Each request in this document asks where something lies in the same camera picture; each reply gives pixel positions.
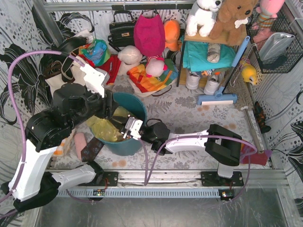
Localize yellow trash bag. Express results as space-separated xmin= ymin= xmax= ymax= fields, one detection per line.
xmin=86 ymin=116 xmax=124 ymax=142

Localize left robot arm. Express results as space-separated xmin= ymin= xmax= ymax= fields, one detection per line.
xmin=1 ymin=83 xmax=119 ymax=212

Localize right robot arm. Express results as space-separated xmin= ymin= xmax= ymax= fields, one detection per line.
xmin=139 ymin=122 xmax=242 ymax=179

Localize teal trash bin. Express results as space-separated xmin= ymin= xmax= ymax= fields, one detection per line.
xmin=99 ymin=92 xmax=147 ymax=156

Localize rainbow striped bag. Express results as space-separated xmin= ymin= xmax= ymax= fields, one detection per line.
xmin=127 ymin=59 xmax=178 ymax=97

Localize cream canvas tote bag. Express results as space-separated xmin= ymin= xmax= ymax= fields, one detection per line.
xmin=43 ymin=59 xmax=86 ymax=97

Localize red garment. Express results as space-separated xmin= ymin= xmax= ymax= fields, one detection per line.
xmin=97 ymin=55 xmax=121 ymax=85

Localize pink soft pad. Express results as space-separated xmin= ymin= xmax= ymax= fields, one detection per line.
xmin=74 ymin=132 xmax=87 ymax=161

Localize brown floral necktie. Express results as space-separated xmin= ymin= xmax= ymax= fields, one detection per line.
xmin=80 ymin=137 xmax=104 ymax=162

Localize white fluffy plush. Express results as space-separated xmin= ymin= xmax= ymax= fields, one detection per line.
xmin=117 ymin=45 xmax=143 ymax=76

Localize colourful scarf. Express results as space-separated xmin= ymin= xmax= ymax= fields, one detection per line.
xmin=78 ymin=39 xmax=111 ymax=68

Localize pink white plush doll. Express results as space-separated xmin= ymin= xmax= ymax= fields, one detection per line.
xmin=145 ymin=55 xmax=168 ymax=78

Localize orange checkered towel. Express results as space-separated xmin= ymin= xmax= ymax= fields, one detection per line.
xmin=53 ymin=139 xmax=67 ymax=157

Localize black leather handbag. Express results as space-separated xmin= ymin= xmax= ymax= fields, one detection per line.
xmin=107 ymin=10 xmax=136 ymax=52

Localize orange plush toy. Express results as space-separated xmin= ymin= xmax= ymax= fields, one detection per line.
xmin=164 ymin=19 xmax=182 ymax=52

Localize black metal shelf rack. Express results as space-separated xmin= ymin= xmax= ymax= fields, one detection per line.
xmin=176 ymin=31 xmax=250 ymax=87

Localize grey patterned rolled cloth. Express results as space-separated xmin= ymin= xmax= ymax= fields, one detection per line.
xmin=207 ymin=43 xmax=221 ymax=63

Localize white plush dog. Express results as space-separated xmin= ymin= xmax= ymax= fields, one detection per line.
xmin=186 ymin=0 xmax=223 ymax=37

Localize magenta orange cloth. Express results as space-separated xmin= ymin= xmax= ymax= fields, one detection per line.
xmin=240 ymin=144 xmax=272 ymax=166

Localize yellow plush duck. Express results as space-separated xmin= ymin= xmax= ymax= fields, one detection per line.
xmin=240 ymin=60 xmax=257 ymax=85

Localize brown plush dog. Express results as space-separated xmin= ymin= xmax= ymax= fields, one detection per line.
xmin=209 ymin=0 xmax=258 ymax=46

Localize pink plush toy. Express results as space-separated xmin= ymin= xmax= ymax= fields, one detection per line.
xmin=251 ymin=0 xmax=285 ymax=44

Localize silver pouch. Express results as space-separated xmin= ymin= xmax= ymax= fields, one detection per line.
xmin=258 ymin=32 xmax=295 ymax=61

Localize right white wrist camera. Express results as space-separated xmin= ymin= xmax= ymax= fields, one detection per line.
xmin=121 ymin=117 xmax=143 ymax=140

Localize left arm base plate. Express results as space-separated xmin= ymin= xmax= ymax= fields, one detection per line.
xmin=95 ymin=171 xmax=118 ymax=187

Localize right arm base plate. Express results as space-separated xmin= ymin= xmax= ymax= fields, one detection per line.
xmin=201 ymin=171 xmax=244 ymax=187

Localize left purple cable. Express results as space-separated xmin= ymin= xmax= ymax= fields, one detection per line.
xmin=0 ymin=50 xmax=85 ymax=220

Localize purple cable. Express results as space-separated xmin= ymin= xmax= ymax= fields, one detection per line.
xmin=0 ymin=50 xmax=85 ymax=220
xmin=139 ymin=134 xmax=258 ymax=201

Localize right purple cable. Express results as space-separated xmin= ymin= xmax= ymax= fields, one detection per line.
xmin=139 ymin=134 xmax=258 ymax=201

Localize black wire basket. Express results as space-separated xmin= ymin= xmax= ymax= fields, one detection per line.
xmin=247 ymin=11 xmax=301 ymax=74

